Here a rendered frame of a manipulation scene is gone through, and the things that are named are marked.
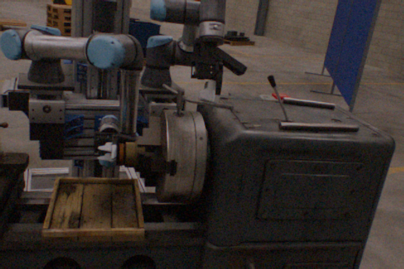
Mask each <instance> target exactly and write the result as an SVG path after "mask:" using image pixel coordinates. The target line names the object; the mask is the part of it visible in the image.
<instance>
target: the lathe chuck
mask: <svg viewBox="0 0 404 269"><path fill-rule="evenodd" d="M176 112H177V111H172V110H162V111H161V144H162V147H161V148H159V149H155V153H162V154H163V155H164V157H165V159H166V161H168V162H171V160H175V162H176V169H175V173H174V175H170V174H169V173H166V172H158V176H157V183H156V187H155V194H156V198H157V201H158V202H159V203H186V202H187V201H188V200H189V198H190V195H191V192H192V189H193V183H194V175H195V168H196V132H195V126H194V120H193V116H192V114H191V113H190V112H189V111H181V114H183V116H175V115H174V113H176ZM175 195H177V196H180V197H181V198H180V199H178V200H173V199H171V197H172V196H175Z"/></svg>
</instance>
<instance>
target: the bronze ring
mask: <svg viewBox="0 0 404 269"><path fill-rule="evenodd" d="M138 152H145V147H144V146H137V141H135V142H134V143H126V144H125V145H123V143H118V144H117V157H116V166H122V165H124V166H125V167H133V168H134V169H135V168H136V164H137V154H138Z"/></svg>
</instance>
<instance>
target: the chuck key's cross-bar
mask: <svg viewBox="0 0 404 269"><path fill-rule="evenodd" d="M162 87H164V88H165V89H167V90H168V91H170V92H172V93H174V94H175V95H177V94H178V92H177V91H176V90H174V89H172V88H171V87H169V86H167V85H165V84H163V85H162ZM181 98H182V99H184V100H185V101H187V102H190V103H194V104H201V105H208V106H212V107H220V108H224V109H231V110H232V109H233V108H234V107H233V105H227V104H219V103H214V102H207V101H202V100H194V99H189V98H188V97H186V96H185V95H182V96H181Z"/></svg>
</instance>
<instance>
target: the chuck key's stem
mask: <svg viewBox="0 0 404 269"><path fill-rule="evenodd" d="M184 94H185V89H182V88H180V89H178V94H177V103H176V107H177V114H176V115H178V116H180V115H181V109H182V108H183V103H184V99H182V98H181V96H182V95H184Z"/></svg>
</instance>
